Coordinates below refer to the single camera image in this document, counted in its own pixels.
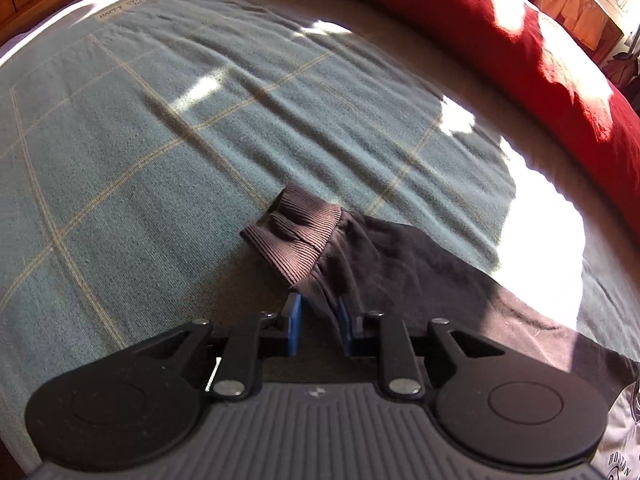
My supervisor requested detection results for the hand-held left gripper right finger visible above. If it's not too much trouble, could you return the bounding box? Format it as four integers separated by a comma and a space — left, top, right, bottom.
337, 296, 506, 401

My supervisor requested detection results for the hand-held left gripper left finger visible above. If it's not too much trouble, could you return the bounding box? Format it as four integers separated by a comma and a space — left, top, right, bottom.
132, 294, 303, 402

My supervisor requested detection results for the grey sweatshirt with dark sleeves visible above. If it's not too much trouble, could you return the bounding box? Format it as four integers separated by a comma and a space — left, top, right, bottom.
240, 183, 640, 480

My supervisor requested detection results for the green plaid blanket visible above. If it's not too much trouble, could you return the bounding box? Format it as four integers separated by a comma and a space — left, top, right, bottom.
0, 0, 640, 480

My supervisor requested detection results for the red quilt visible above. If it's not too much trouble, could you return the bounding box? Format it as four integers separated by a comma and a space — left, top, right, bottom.
280, 0, 640, 238

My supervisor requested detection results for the orange floral garment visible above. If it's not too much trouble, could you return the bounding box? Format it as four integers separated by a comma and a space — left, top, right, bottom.
537, 0, 613, 51

